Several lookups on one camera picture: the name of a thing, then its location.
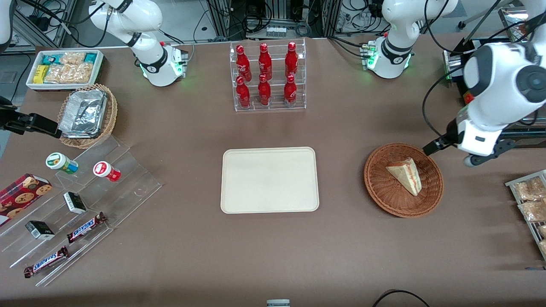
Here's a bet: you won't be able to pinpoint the triangular sandwich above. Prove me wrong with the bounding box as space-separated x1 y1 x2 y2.
386 157 423 197

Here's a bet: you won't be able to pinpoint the round brown wicker basket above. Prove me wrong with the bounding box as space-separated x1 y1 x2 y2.
364 143 444 219

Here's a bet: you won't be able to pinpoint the beige rectangular tray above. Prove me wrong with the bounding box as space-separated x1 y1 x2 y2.
220 147 320 214

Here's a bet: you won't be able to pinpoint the light wicker basket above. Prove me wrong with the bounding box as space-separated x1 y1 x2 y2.
57 84 118 149

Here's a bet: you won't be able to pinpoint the black food warmer appliance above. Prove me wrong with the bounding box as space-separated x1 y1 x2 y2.
442 6 546 150

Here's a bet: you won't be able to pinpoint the red cola bottle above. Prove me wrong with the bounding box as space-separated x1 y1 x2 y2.
258 43 273 81
235 45 253 82
283 73 298 105
257 74 272 107
235 76 251 108
285 41 299 78

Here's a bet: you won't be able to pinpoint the clear acrylic bottle rack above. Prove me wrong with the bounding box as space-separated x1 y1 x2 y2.
229 38 307 113

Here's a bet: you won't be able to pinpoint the clear acrylic stepped stand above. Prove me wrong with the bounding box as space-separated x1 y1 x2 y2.
0 135 163 287

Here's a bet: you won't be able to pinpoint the red lid snack cup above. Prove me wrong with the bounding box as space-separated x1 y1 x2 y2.
93 161 121 182

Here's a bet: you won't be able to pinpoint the stacked aluminium foil containers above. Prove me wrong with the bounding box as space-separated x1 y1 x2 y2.
58 89 108 139

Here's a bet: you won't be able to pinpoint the Snickers chocolate bar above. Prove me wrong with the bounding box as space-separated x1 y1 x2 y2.
23 246 70 279
67 211 107 244

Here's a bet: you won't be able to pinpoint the small black carton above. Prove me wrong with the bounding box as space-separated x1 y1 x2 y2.
63 191 87 215
24 220 55 240

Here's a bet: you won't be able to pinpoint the small clear peanut bag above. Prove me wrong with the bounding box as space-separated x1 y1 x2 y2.
60 52 87 65

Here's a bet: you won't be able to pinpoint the large clear peanut bag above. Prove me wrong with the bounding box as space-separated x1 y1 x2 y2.
44 63 93 84

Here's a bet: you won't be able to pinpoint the white rectangular snack bin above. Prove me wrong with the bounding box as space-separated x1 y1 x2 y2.
26 49 105 93

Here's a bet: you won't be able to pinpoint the green lid snack cup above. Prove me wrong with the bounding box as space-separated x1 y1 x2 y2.
46 152 79 175

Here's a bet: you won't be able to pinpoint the red chocolate cookie box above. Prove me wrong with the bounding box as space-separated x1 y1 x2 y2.
0 173 53 227

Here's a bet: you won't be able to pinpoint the white rounded machine cover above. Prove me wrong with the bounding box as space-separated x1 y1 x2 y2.
0 0 18 54

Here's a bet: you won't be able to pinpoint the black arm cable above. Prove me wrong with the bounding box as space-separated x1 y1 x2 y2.
421 64 466 141

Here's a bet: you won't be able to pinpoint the metal wire tray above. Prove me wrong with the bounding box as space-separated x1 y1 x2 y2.
505 169 546 261

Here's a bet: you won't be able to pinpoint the black looped cable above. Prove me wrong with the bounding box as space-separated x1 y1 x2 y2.
372 290 432 307

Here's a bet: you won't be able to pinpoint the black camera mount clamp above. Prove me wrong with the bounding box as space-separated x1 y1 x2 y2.
0 96 63 139

